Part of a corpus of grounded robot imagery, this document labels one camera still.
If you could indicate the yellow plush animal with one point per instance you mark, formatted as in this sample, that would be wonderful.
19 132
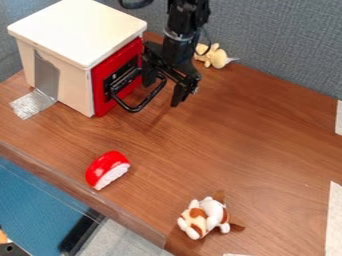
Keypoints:
213 55

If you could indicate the red and white toy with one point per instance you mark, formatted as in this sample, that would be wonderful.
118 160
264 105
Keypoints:
107 169

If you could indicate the red drawer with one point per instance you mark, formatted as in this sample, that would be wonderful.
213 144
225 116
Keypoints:
120 80

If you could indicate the cabinet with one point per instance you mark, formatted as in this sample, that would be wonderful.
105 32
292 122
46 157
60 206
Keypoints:
67 46

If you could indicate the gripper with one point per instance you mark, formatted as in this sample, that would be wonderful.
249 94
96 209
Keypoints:
176 56

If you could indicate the brown and white plush dog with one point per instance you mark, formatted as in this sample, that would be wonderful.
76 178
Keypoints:
207 215

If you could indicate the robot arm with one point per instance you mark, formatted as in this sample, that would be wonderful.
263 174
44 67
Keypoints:
186 16

